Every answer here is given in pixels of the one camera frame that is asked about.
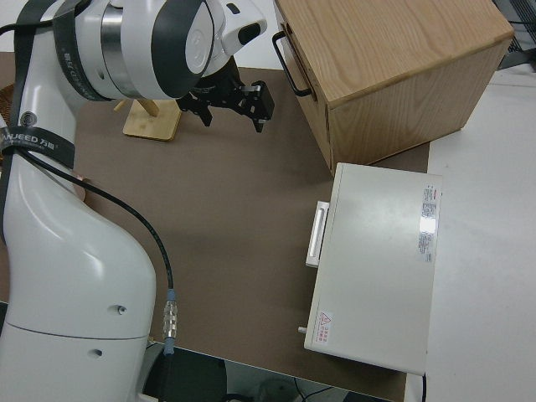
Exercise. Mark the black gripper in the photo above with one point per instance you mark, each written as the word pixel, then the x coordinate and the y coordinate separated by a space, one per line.
pixel 220 90

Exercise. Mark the pink mug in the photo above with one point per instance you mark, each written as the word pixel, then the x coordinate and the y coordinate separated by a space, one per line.
pixel 84 193

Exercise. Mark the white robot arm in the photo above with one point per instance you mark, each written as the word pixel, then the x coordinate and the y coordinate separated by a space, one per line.
pixel 63 251

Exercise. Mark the wooden mug tree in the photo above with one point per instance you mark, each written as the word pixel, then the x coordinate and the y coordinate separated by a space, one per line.
pixel 151 125

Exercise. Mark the brown table mat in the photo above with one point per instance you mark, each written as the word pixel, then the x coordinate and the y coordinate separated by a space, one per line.
pixel 230 209

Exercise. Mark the cream toaster oven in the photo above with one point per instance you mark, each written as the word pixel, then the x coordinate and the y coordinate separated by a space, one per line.
pixel 372 272

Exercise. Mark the round wicker basket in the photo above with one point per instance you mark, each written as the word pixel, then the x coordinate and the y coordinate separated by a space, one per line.
pixel 5 104

